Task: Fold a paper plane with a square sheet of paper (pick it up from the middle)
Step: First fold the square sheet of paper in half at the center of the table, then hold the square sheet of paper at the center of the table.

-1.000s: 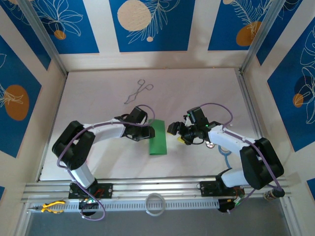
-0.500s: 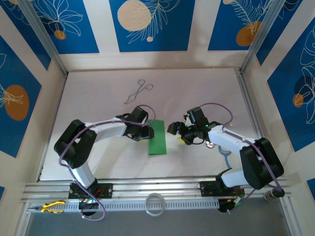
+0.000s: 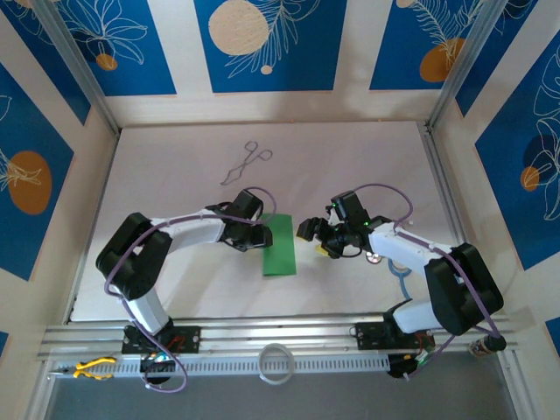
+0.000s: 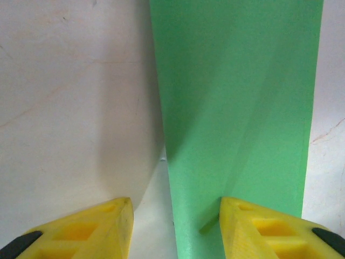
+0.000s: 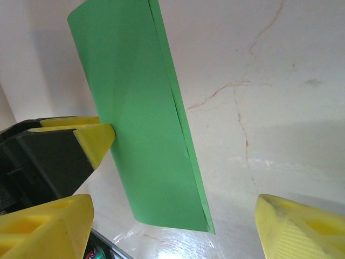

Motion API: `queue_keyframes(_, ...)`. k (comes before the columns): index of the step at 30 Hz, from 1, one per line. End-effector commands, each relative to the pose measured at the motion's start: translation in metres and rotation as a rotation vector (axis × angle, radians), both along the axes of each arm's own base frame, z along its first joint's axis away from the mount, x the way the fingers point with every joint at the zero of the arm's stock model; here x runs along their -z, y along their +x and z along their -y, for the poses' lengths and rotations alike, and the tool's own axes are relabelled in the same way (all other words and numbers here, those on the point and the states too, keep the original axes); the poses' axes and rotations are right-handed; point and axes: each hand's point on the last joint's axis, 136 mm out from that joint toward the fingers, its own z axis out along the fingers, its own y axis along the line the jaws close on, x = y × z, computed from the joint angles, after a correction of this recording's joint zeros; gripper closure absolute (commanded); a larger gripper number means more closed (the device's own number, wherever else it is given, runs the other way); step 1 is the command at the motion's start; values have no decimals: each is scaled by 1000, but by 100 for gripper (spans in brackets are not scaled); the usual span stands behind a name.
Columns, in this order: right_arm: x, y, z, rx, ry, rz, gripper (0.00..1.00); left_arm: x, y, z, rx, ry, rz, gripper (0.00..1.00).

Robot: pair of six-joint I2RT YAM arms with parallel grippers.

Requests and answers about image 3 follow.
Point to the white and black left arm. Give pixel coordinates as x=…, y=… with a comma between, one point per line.
x=184, y=232

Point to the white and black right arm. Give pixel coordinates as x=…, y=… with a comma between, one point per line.
x=402, y=249

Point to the green paper sheet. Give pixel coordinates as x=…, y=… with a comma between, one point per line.
x=280, y=254

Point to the spice bottle with black cap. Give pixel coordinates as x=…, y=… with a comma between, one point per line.
x=481, y=346

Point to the aluminium frame post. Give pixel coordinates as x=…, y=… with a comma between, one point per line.
x=461, y=65
x=79, y=65

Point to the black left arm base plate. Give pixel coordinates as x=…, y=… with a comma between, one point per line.
x=190, y=340

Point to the long aluminium frame rail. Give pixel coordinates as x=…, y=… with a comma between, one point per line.
x=284, y=332

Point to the silver round disc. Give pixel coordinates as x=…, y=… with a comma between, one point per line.
x=373, y=258

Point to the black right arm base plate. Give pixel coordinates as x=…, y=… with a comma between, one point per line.
x=367, y=336

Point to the aluminium table side rail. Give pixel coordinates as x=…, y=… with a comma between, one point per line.
x=93, y=219
x=445, y=184

